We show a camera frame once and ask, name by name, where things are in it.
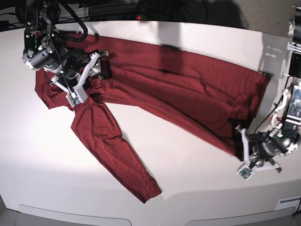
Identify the white label box with cable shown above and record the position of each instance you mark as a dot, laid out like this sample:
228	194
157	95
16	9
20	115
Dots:
288	203

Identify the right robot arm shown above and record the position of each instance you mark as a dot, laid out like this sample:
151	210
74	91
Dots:
45	47

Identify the red long-sleeve T-shirt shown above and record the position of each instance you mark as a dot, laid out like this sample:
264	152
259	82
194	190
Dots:
205	96

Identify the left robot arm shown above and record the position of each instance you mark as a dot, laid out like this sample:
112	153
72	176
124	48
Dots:
284	137

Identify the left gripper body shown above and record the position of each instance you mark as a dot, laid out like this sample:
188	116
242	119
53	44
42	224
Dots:
263	148

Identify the black power strip red switch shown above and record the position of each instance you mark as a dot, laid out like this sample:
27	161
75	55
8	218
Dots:
116	18

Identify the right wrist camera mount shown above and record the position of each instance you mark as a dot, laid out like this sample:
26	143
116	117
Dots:
76	94

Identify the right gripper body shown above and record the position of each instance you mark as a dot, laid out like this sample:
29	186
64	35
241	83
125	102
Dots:
72	63

